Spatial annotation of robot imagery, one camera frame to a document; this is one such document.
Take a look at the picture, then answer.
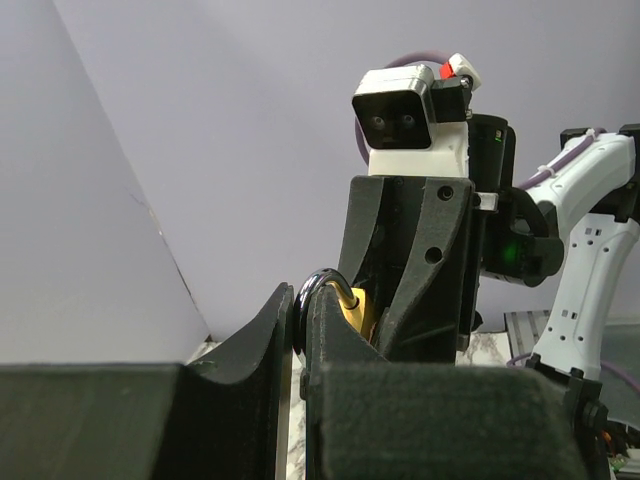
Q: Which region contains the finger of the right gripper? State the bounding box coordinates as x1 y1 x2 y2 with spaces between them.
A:
338 176 386 295
375 178 473 363

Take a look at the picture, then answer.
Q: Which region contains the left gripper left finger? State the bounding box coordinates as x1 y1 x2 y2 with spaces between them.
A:
1 284 294 479

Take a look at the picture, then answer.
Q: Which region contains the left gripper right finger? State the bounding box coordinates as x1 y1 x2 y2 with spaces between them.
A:
306 287 587 479

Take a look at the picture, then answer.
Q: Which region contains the large brass padlock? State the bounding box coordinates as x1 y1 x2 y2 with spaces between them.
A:
293 268 376 356

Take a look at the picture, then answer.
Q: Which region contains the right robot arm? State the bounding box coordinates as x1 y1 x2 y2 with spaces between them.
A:
339 115 639 479

